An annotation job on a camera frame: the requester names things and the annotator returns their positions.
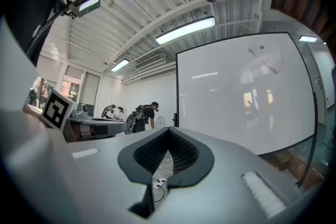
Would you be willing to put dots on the person's black clothing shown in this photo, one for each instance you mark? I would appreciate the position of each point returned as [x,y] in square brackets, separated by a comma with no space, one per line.
[31,8]

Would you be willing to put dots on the white roller blind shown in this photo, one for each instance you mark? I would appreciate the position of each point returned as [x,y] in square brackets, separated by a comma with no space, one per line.
[50,68]
[74,72]
[89,87]

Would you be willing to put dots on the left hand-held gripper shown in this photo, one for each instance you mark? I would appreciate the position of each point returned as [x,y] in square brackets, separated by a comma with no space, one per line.
[56,110]

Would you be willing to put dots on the white device green light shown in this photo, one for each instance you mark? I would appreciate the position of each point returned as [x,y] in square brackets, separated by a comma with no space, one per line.
[270,60]

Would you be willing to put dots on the large white board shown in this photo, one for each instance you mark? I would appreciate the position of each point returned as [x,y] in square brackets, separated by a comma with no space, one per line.
[223,99]

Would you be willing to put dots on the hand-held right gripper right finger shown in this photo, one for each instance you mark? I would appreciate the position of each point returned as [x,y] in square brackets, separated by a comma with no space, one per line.
[199,160]

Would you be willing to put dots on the head-worn camera box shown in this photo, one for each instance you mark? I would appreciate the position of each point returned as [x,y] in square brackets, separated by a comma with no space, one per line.
[88,4]

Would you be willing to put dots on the glass door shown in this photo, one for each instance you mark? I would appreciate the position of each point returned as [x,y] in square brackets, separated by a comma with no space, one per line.
[319,73]

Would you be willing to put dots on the white ceiling air vent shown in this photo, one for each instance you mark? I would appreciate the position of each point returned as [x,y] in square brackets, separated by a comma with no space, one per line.
[149,61]

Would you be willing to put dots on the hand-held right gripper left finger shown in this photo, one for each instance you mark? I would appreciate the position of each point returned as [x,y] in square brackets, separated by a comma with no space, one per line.
[141,165]

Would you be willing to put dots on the white power strip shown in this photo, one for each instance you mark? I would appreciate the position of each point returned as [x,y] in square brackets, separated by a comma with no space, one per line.
[160,180]

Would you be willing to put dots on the white smoke detector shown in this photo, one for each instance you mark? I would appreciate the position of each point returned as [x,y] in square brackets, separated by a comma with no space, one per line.
[109,1]

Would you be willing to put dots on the long ceiling light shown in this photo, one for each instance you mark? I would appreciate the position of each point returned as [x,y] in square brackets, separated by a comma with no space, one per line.
[183,30]
[120,65]
[308,38]

